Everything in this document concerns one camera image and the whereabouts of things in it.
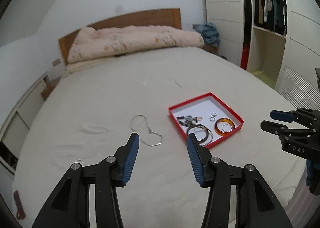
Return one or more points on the white bed sheet mattress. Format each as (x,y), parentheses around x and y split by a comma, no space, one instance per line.
(92,112)

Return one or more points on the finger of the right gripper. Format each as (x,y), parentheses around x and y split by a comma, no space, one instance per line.
(282,116)
(282,131)

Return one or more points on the dark brown bangle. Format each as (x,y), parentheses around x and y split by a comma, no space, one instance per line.
(192,127)

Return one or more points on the red phone case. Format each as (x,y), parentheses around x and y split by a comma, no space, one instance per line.
(20,213)

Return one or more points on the amber orange bangle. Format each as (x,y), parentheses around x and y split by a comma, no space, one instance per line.
(219,123)

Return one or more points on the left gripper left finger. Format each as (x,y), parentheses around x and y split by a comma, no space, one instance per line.
(126,157)

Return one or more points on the wooden headboard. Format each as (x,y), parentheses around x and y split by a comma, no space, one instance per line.
(157,17)

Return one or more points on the twisted silver bangle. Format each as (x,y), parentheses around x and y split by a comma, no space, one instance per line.
(227,127)

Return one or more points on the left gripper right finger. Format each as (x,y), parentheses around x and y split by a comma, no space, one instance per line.
(200,161)

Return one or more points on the blue crumpled cloth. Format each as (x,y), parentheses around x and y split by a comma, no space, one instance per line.
(209,33)

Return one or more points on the pink floral duvet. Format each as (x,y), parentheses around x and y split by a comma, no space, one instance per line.
(91,44)

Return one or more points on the red jewelry box tray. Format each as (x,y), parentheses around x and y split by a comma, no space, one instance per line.
(206,110)

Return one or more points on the white low cabinet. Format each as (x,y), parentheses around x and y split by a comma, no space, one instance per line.
(18,123)

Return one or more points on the white wardrobe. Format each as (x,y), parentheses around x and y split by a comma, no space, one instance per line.
(275,40)

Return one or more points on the thin silver bangle with clasp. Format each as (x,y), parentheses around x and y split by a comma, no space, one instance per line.
(204,135)

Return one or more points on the hanging dark clothes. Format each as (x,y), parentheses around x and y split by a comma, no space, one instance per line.
(271,15)

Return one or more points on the wooden nightstand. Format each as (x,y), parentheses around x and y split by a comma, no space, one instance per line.
(50,85)

